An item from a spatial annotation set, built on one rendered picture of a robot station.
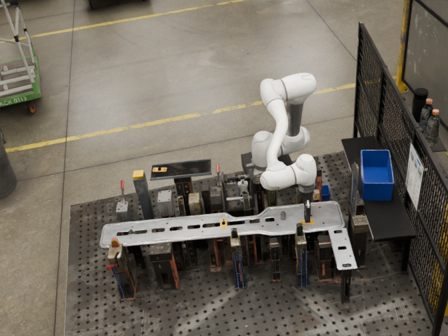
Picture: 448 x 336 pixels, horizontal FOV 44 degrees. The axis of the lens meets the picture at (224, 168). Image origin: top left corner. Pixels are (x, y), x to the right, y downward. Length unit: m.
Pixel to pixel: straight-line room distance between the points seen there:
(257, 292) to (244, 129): 2.70
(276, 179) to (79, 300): 1.38
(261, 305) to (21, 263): 2.31
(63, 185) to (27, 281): 1.14
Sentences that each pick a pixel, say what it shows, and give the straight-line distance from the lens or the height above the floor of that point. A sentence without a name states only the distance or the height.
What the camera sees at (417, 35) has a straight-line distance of 5.68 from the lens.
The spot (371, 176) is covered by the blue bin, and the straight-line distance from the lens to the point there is 3.42.
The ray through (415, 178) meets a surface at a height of 1.31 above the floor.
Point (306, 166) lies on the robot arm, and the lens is 2.84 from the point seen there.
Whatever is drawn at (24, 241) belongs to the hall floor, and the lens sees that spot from 5.01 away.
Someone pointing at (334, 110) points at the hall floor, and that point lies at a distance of 5.86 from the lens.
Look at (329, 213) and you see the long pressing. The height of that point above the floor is 1.00.
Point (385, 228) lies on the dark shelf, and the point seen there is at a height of 1.03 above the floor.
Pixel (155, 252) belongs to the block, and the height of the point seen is 1.03.
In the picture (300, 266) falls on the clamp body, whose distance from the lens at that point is 3.15.
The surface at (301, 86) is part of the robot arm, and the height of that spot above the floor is 1.58.
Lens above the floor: 3.23
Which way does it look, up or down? 39 degrees down
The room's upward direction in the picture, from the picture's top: 8 degrees counter-clockwise
